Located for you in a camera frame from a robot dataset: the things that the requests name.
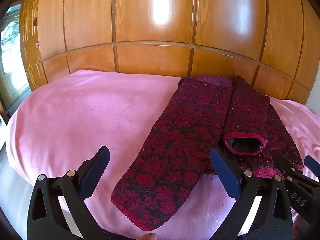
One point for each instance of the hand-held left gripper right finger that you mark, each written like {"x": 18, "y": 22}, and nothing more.
{"x": 223, "y": 172}

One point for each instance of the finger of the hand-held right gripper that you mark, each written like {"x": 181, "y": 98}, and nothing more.
{"x": 282, "y": 165}
{"x": 313, "y": 166}

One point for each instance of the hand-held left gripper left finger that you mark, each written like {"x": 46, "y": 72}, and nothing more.
{"x": 96, "y": 171}

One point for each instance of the red floral garment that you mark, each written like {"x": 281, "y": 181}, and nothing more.
{"x": 187, "y": 130}

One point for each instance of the person's left hand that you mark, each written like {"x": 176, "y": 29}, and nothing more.
{"x": 149, "y": 237}

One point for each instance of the pink bed sheet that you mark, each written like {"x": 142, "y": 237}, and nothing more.
{"x": 75, "y": 120}

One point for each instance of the wooden wardrobe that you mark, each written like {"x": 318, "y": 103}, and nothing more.
{"x": 150, "y": 55}

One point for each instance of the carved wooden cabinet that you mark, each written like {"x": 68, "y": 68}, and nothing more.
{"x": 31, "y": 50}

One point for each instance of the glass window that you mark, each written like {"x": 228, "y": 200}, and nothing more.
{"x": 11, "y": 55}

